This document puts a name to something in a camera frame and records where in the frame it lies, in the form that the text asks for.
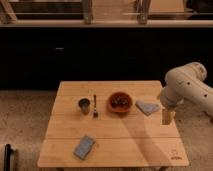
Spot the dark grape bunch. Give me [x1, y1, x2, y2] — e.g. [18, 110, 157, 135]
[111, 95, 128, 107]

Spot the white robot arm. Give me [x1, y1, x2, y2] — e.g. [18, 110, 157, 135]
[159, 62, 213, 125]

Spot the blue folded cloth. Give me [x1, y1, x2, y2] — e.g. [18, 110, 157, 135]
[135, 100, 160, 116]

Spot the orange bowl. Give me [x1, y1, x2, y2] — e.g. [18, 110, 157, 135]
[106, 92, 133, 113]

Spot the wooden folding table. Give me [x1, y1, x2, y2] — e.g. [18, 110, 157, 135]
[38, 81, 189, 168]

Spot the dark metal cup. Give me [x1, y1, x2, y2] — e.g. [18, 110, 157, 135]
[78, 98, 90, 114]

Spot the blue sponge near front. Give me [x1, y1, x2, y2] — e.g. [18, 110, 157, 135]
[73, 135, 95, 160]

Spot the black object at floor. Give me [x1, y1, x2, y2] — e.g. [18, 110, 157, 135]
[3, 144, 15, 171]

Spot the wooden shelf frame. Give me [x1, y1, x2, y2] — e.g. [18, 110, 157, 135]
[0, 0, 213, 28]

